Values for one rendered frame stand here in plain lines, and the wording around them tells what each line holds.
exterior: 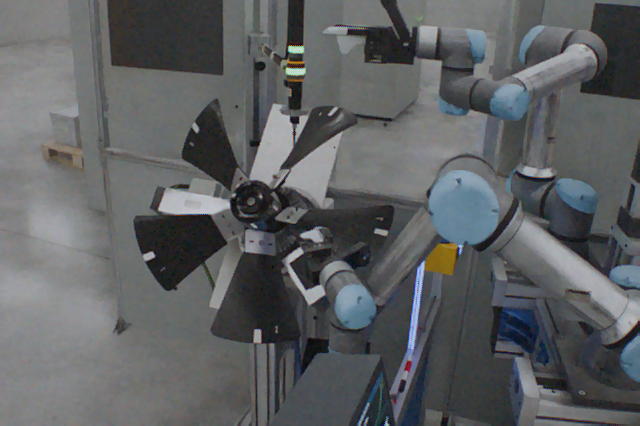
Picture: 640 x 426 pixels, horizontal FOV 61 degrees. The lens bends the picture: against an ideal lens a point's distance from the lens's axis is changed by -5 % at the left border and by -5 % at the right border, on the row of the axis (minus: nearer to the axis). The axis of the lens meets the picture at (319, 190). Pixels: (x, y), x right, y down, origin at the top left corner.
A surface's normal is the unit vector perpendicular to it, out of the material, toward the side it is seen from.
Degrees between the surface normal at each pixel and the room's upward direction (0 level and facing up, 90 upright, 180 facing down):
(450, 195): 86
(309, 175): 50
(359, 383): 15
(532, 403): 90
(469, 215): 86
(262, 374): 90
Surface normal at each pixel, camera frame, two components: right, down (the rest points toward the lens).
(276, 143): -0.26, -0.35
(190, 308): -0.36, 0.33
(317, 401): -0.21, -0.94
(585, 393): 0.04, -0.93
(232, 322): 0.23, -0.29
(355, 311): 0.27, 0.35
